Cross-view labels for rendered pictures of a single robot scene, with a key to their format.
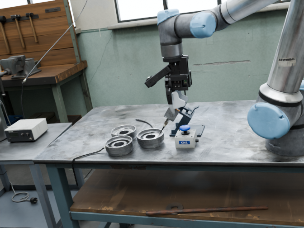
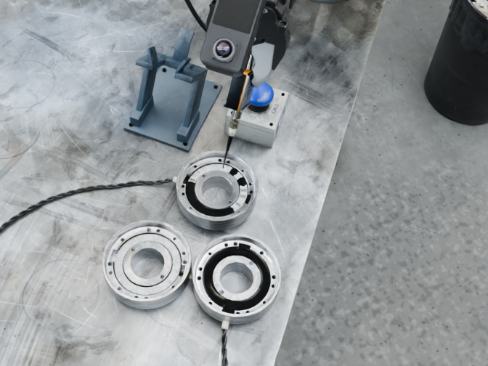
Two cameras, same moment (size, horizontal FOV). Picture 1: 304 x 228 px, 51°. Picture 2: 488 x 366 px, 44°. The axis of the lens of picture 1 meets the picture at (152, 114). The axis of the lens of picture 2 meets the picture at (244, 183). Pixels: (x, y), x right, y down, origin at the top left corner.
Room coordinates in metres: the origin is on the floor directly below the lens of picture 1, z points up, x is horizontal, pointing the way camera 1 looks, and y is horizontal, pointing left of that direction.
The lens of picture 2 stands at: (1.13, 0.41, 1.50)
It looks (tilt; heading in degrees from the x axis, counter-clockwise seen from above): 59 degrees down; 265
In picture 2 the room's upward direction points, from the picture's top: 6 degrees clockwise
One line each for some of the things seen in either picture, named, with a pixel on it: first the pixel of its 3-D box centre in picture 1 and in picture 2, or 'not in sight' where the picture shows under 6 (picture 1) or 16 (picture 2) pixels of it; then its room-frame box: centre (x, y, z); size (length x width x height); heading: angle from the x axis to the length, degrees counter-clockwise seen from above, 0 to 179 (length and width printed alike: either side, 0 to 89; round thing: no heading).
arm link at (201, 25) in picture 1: (197, 25); not in sight; (1.04, -0.19, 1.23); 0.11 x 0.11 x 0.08; 47
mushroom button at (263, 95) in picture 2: (185, 132); (258, 101); (1.08, -0.11, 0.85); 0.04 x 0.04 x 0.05
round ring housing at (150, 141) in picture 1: (150, 138); (216, 192); (1.13, 0.02, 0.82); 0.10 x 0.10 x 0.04
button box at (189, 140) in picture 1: (187, 138); (258, 110); (1.08, -0.12, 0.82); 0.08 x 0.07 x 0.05; 72
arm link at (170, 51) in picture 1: (172, 50); not in sight; (1.10, -0.10, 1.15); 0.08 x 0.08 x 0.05
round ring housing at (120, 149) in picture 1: (119, 146); (236, 280); (1.11, 0.14, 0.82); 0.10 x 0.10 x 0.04
